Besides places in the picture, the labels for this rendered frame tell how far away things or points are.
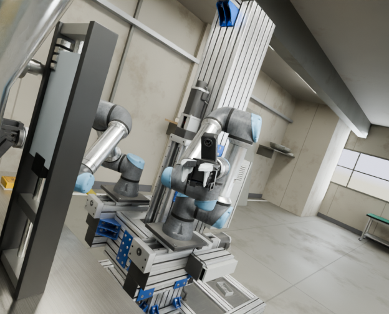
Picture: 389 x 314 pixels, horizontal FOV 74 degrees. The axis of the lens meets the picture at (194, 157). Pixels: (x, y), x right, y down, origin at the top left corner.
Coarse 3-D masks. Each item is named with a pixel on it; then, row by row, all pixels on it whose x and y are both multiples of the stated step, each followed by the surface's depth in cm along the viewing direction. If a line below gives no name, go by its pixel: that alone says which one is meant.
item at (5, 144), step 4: (4, 140) 80; (8, 140) 81; (0, 144) 80; (4, 144) 80; (8, 144) 81; (12, 144) 82; (0, 148) 80; (4, 148) 81; (8, 148) 81; (0, 152) 80; (4, 152) 81; (0, 156) 80
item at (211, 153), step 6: (204, 132) 75; (204, 138) 73; (210, 138) 73; (216, 138) 73; (204, 144) 74; (210, 144) 73; (216, 144) 74; (204, 150) 75; (210, 150) 75; (216, 150) 75; (204, 156) 77; (210, 156) 76; (216, 156) 77
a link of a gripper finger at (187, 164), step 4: (184, 160) 65; (188, 160) 66; (192, 160) 68; (180, 164) 64; (184, 164) 63; (188, 164) 66; (192, 164) 68; (184, 168) 66; (188, 168) 68; (192, 168) 71; (184, 172) 67; (188, 172) 69; (184, 176) 67; (184, 180) 68
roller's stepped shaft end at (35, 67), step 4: (32, 60) 53; (36, 60) 54; (32, 64) 53; (36, 64) 54; (40, 64) 54; (32, 68) 54; (36, 68) 54; (40, 68) 54; (28, 72) 54; (32, 72) 54; (36, 72) 54; (40, 72) 55
